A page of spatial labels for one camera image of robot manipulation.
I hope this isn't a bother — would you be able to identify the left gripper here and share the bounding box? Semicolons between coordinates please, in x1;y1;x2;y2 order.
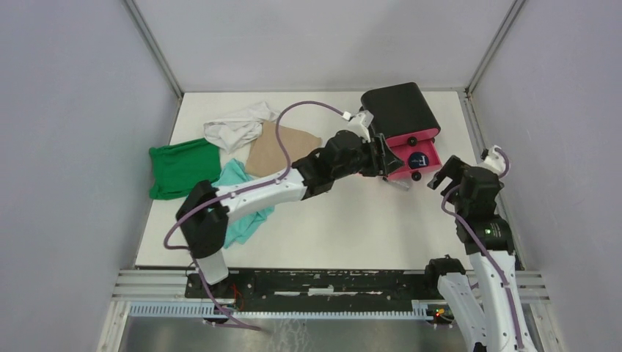
333;133;405;181

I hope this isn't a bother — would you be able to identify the blue round jar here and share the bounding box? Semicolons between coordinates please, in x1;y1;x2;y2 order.
407;152;431;169

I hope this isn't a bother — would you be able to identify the black pink drawer organizer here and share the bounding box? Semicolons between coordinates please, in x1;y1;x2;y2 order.
360;82;442;182

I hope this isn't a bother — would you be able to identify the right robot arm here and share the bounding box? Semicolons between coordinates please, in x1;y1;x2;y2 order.
423;155;536;351

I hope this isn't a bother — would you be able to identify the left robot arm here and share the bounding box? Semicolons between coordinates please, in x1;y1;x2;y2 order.
172;131;404;298

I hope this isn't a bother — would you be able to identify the clear bottle black cap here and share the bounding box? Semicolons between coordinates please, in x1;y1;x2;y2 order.
382;177;411;191

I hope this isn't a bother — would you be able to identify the tan cloth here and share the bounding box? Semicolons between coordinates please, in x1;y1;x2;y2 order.
245;122;322;177

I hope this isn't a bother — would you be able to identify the white cloth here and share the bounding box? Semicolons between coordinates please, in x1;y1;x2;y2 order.
203;101;280;153

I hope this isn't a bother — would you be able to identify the teal cloth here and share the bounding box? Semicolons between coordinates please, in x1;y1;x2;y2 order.
212;158;275;249

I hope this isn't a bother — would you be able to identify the green cloth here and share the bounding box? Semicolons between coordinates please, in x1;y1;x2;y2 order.
149;139;221;200

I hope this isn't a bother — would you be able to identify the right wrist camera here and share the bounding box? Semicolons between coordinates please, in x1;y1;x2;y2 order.
478;144;511;179

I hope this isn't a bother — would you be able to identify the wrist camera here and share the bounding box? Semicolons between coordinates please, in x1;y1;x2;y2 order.
347;110;374;142
478;144;511;179

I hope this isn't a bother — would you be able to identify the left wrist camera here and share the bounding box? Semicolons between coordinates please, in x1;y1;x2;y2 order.
347;110;374;142

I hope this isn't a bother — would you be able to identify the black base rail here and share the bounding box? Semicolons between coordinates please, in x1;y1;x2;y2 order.
184;268;442;312

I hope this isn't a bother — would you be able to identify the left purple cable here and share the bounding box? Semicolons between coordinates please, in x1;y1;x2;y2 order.
163;100;351;251

